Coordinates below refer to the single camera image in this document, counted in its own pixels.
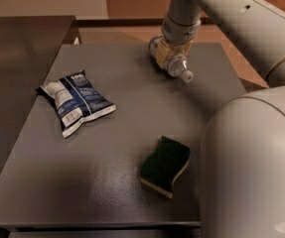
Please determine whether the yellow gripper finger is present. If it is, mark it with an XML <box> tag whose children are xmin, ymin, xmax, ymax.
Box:
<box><xmin>175</xmin><ymin>41</ymin><xmax>193</xmax><ymax>57</ymax></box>
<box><xmin>155</xmin><ymin>37</ymin><xmax>177</xmax><ymax>69</ymax></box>

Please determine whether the blue chip bag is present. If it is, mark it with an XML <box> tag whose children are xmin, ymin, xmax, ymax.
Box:
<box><xmin>37</xmin><ymin>70</ymin><xmax>116</xmax><ymax>138</ymax></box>

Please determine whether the clear blue-labelled plastic bottle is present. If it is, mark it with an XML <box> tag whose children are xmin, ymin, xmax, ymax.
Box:
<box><xmin>149</xmin><ymin>36</ymin><xmax>194</xmax><ymax>83</ymax></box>

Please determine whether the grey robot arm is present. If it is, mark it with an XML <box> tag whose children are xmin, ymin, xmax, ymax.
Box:
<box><xmin>162</xmin><ymin>0</ymin><xmax>285</xmax><ymax>238</ymax></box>

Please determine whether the green and yellow sponge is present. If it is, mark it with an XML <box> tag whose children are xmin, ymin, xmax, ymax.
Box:
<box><xmin>140</xmin><ymin>136</ymin><xmax>191</xmax><ymax>198</ymax></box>

